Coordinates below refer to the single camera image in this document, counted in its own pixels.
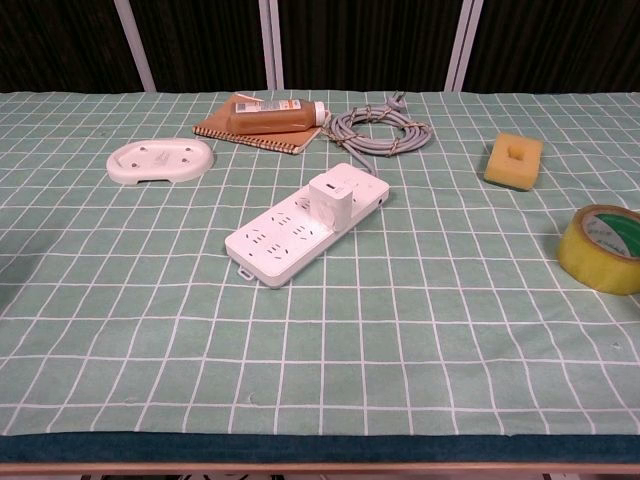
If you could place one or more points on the white plug adapter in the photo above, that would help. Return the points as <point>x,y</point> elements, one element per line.
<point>332,205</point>

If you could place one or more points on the white power strip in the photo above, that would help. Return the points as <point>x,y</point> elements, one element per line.
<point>270,250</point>

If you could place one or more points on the green checked tablecloth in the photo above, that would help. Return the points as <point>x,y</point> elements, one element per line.
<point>350,350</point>

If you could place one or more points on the bottle of brown liquid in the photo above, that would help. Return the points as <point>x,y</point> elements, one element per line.
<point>270,120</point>

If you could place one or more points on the brown spiral notebook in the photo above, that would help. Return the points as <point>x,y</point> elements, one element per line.
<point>215,125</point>

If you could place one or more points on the white oval plastic base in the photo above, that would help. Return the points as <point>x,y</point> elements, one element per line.
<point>160,160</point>

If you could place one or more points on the yellow sponge block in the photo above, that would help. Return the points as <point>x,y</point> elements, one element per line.
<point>515,172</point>

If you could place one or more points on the yellow tape roll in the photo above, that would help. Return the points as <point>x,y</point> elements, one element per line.
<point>585,260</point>

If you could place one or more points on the white frame post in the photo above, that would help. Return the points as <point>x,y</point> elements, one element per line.
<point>135,45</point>
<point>272,45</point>
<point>465,45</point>

